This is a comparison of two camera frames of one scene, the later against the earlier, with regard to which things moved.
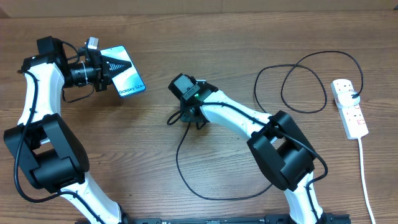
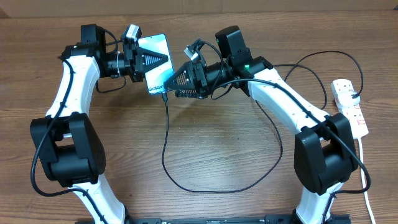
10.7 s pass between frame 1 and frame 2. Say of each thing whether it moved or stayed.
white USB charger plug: stayed
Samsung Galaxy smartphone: moved
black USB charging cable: moved
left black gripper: moved
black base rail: stayed
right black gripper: moved
